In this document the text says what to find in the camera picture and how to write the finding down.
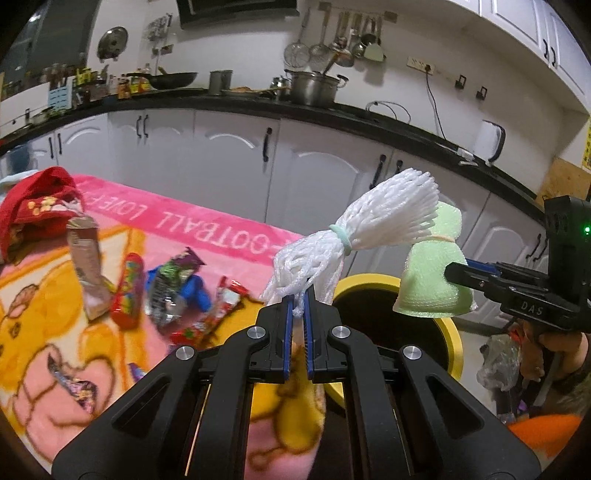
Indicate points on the black wall hook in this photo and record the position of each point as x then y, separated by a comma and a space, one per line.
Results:
461, 81
482, 93

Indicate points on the white wall cabinets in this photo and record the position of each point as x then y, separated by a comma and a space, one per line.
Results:
531, 27

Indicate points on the white base cabinets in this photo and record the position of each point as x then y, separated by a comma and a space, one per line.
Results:
314, 161

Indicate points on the steel pot lid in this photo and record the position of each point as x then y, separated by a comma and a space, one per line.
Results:
112, 42

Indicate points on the small purple wrapper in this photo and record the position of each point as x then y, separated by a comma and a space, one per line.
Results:
137, 373

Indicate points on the steel mug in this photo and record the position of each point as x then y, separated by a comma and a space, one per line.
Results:
220, 83

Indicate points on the white foam fruit net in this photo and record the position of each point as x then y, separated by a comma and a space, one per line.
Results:
383, 207

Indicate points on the row of hanging utensils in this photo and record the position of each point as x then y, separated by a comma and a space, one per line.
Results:
323, 44

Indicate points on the orange object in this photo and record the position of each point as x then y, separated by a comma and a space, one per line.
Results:
545, 434

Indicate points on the kitchen window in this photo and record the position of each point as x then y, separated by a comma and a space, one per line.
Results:
51, 41

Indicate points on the light blue cloth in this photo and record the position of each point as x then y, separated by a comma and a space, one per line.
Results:
9, 181

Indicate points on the clear plastic bag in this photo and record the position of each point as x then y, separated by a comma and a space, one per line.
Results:
498, 369

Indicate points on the brown snack packet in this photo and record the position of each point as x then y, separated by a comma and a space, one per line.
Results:
85, 258

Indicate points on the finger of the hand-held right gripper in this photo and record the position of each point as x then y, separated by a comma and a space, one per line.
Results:
471, 279
481, 264

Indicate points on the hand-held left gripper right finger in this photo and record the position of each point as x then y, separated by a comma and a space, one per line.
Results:
308, 332

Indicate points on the black wok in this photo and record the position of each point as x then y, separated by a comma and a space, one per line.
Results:
173, 81

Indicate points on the person's right hand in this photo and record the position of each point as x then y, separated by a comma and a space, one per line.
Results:
568, 350

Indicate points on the blue knife rack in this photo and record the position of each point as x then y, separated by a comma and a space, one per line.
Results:
59, 98

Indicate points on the small steel kettle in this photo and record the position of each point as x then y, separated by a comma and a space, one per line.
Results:
280, 87

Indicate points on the dark brown snack wrapper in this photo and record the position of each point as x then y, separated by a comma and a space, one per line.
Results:
81, 392

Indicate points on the black range hood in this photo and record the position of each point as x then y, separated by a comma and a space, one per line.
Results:
231, 11

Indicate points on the green foam fruit net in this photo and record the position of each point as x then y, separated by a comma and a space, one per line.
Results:
429, 277

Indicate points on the yellow trash bin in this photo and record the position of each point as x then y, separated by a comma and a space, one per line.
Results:
457, 350

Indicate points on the pink printed blanket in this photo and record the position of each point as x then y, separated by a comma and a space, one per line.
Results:
194, 217

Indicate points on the black kitchen countertop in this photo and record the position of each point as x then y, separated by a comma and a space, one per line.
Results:
392, 117

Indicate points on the white power strip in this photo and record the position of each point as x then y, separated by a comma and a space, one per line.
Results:
421, 64

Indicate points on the red candy wrapper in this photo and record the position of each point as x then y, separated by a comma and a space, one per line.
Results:
194, 333
226, 300

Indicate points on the plywood board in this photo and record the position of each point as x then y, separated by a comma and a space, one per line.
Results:
563, 184

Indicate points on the green pea snack packet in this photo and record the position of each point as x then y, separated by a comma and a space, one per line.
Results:
171, 281

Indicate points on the large steel pot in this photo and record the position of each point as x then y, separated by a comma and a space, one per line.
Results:
314, 90

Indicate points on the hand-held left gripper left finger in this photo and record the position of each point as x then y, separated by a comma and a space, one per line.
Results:
288, 332

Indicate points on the red candy tube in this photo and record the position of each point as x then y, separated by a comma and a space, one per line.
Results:
129, 290

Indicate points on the red embroidered cloth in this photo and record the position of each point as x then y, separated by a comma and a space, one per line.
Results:
41, 184

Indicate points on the row of condiment bottles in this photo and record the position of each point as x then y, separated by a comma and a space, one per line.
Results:
97, 85

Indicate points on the light green elastic band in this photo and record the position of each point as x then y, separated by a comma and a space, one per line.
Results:
344, 237

